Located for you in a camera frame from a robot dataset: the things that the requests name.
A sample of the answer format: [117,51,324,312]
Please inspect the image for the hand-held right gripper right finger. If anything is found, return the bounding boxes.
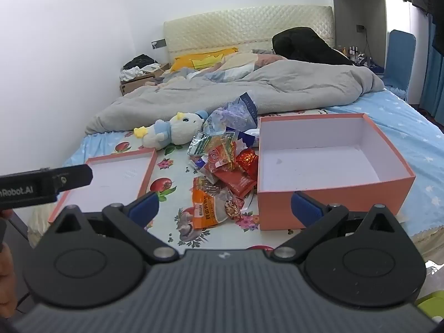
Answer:
[272,191,398,261]

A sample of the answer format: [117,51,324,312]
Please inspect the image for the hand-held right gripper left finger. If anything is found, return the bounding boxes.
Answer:
[52,191,179,262]

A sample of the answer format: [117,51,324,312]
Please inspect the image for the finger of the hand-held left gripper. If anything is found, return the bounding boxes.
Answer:
[52,164,94,192]

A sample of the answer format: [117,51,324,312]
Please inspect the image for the pink cardboard box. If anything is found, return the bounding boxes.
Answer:
[257,113,416,231]

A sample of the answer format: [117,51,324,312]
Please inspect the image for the orange snack packet brown sticks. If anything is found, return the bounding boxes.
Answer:
[192,176,230,230]

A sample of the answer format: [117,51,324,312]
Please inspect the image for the long red snack packet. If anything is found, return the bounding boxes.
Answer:
[213,168,258,198]

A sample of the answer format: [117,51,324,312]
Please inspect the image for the small red snack packet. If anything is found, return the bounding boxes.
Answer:
[225,197,245,221]

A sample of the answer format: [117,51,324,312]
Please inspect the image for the red gold foil packet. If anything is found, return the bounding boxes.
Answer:
[236,147,259,179]

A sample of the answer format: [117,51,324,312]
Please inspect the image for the green label snack packet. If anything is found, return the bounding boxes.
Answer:
[188,131,240,158]

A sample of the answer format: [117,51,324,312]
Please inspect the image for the red logo cracker packet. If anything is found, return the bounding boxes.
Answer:
[206,145,238,172]

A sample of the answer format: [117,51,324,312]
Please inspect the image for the blue snack packet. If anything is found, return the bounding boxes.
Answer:
[225,128,261,148]

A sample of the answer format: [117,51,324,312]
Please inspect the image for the pink box lid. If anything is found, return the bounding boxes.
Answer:
[48,147,158,224]

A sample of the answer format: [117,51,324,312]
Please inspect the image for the white blue plush duck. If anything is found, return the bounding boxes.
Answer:
[133,110,208,150]

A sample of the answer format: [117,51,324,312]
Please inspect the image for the brown cardboard box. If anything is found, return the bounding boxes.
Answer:
[120,63,170,96]

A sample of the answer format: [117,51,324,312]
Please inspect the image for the blue floral tissue pack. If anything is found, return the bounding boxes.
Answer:
[203,92,261,136]

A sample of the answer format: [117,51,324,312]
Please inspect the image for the floral blue bed sheet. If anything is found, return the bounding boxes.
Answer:
[28,87,444,250]

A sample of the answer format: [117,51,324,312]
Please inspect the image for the grey blanket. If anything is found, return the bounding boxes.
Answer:
[85,59,385,134]

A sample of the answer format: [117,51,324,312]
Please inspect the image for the pile of clothes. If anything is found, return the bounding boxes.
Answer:
[120,54,160,81]

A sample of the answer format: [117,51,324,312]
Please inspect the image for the patchwork quilt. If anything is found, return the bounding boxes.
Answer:
[153,49,278,85]

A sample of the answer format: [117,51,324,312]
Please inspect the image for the yellow pillow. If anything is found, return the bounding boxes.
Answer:
[170,47,239,72]

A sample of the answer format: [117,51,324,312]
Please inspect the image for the green plastic object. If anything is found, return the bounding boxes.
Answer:
[414,293,444,320]

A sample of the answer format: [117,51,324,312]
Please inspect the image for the row of small bottles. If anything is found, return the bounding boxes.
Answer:
[342,44,365,59]

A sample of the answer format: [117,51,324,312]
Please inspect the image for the black jacket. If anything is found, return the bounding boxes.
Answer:
[271,27,354,66]

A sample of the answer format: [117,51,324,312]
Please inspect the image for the blue chair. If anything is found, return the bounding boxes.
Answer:
[383,29,417,91]

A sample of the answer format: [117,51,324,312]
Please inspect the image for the blue curtain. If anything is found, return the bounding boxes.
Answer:
[414,14,444,125]

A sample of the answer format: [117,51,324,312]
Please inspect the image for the cream quilted headboard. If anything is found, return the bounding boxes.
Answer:
[164,5,334,65]

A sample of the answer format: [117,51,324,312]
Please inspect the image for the grey wardrobe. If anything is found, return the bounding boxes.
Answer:
[329,0,413,51]

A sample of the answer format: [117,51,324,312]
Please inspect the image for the hanging dark clothes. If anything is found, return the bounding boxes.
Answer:
[410,0,444,54]

